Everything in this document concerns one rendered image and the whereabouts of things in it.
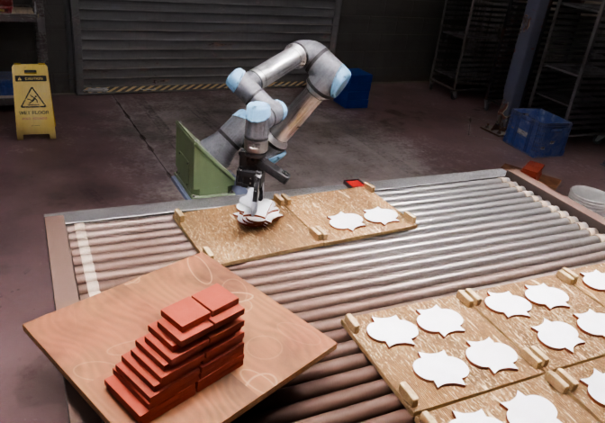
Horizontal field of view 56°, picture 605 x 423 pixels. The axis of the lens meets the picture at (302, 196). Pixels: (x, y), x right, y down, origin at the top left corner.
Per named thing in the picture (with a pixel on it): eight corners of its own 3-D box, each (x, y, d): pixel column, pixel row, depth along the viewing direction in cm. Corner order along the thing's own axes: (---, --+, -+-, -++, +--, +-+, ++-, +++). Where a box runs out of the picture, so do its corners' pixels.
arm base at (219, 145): (194, 137, 232) (211, 119, 232) (214, 156, 243) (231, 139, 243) (211, 155, 222) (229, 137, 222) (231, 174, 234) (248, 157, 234)
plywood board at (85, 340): (22, 330, 127) (22, 324, 126) (202, 256, 161) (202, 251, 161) (152, 477, 98) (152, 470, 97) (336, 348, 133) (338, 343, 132)
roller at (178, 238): (71, 257, 180) (69, 244, 177) (525, 197, 262) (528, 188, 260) (72, 265, 176) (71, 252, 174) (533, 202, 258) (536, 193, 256)
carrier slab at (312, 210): (277, 202, 220) (278, 198, 220) (365, 189, 240) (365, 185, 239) (323, 247, 194) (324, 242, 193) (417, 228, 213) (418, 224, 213)
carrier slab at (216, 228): (172, 218, 200) (172, 213, 200) (275, 202, 220) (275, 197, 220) (210, 270, 174) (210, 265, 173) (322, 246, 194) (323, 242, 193)
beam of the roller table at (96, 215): (44, 229, 197) (43, 213, 194) (498, 178, 285) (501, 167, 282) (46, 241, 190) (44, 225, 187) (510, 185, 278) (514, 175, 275)
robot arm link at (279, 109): (269, 86, 188) (254, 93, 179) (293, 110, 188) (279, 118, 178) (257, 103, 192) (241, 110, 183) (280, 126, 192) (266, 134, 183)
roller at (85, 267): (74, 274, 172) (73, 261, 169) (541, 207, 254) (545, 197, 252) (76, 284, 168) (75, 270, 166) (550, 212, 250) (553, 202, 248)
